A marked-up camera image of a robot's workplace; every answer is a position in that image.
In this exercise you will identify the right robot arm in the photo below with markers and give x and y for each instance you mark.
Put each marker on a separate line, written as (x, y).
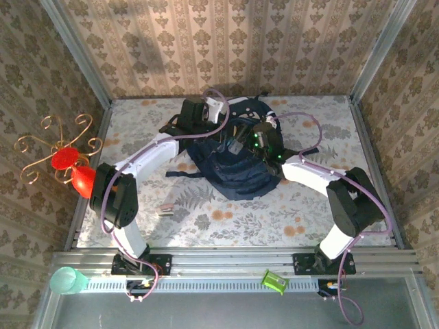
(356, 202)

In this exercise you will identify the floral print tablecloth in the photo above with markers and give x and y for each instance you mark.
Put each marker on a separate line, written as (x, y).
(240, 236)

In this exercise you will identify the red egg-shaped vase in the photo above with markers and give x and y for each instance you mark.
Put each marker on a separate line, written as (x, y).
(82, 181)

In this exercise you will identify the aluminium side rail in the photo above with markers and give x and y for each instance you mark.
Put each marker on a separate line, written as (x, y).
(103, 123)
(365, 137)

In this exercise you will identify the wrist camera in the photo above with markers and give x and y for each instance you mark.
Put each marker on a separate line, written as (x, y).
(271, 120)
(214, 108)

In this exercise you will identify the aluminium frame post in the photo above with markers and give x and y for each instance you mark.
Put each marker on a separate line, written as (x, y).
(82, 58)
(382, 48)

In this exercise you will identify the grey metal sheet panel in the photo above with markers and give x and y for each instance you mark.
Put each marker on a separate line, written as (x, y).
(205, 312)

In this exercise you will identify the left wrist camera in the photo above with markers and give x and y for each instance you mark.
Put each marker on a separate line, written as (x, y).
(214, 108)

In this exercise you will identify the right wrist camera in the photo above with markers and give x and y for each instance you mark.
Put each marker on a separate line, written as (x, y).
(271, 120)

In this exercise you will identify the navy blue backpack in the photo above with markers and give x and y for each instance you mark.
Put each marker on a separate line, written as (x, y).
(233, 178)

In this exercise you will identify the teal plastic cup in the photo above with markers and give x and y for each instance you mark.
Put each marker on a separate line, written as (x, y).
(63, 281)

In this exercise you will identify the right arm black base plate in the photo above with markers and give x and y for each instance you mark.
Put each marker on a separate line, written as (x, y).
(302, 264)

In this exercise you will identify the aluminium front rail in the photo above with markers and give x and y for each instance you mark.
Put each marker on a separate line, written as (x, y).
(223, 260)

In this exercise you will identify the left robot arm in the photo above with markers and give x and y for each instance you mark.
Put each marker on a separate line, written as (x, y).
(113, 198)

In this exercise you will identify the green pencil sharpener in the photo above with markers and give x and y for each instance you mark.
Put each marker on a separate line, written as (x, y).
(274, 281)

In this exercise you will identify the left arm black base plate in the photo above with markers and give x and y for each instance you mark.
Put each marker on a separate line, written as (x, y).
(164, 264)

